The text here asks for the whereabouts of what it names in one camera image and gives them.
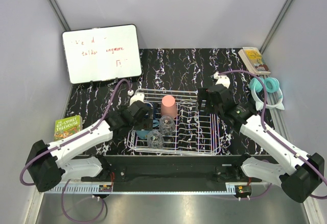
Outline dark blue mug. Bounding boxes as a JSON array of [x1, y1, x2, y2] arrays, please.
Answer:
[[145, 102, 154, 119]]

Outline light blue mug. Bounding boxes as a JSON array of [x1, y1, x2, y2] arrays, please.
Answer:
[[135, 120, 159, 140]]

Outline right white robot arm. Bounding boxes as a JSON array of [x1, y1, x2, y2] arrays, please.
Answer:
[[197, 84, 325, 203]]

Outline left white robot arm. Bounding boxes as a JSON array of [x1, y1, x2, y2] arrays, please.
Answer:
[[25, 101, 153, 192]]

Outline clear glass cup front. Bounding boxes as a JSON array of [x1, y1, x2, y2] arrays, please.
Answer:
[[147, 131, 164, 149]]

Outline clear glass cup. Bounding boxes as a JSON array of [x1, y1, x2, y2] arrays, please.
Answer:
[[147, 131, 164, 149], [159, 116, 176, 136]]

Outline pink plastic cup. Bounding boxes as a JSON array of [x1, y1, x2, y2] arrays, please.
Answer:
[[160, 95, 177, 119]]

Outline clear glass cup rear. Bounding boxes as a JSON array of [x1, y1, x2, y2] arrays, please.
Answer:
[[159, 116, 176, 136]]

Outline yellow cover book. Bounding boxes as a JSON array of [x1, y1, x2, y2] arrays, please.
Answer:
[[238, 47, 271, 76]]

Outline teal cat ear headphones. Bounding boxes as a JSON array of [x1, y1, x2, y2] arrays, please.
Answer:
[[249, 77, 285, 111]]

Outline white whiteboard with red writing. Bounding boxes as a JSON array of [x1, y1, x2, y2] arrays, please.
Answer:
[[62, 24, 142, 84]]

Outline green treehouse book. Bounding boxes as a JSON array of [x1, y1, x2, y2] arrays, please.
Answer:
[[54, 115, 82, 141]]

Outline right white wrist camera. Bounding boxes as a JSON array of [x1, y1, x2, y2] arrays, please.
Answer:
[[213, 72, 230, 88]]

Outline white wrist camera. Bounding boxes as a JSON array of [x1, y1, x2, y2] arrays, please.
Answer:
[[127, 90, 145, 105], [213, 72, 230, 88]]

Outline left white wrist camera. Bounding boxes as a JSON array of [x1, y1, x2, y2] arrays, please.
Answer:
[[127, 90, 145, 105]]

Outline white wire dish rack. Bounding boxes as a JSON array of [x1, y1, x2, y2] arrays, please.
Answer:
[[126, 89, 220, 156]]

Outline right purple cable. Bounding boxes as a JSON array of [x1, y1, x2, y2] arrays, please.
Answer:
[[209, 69, 327, 200]]

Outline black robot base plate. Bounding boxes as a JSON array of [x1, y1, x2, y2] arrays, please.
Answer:
[[81, 155, 248, 192]]

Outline white slotted cable duct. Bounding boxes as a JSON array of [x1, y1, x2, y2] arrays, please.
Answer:
[[51, 185, 113, 194]]

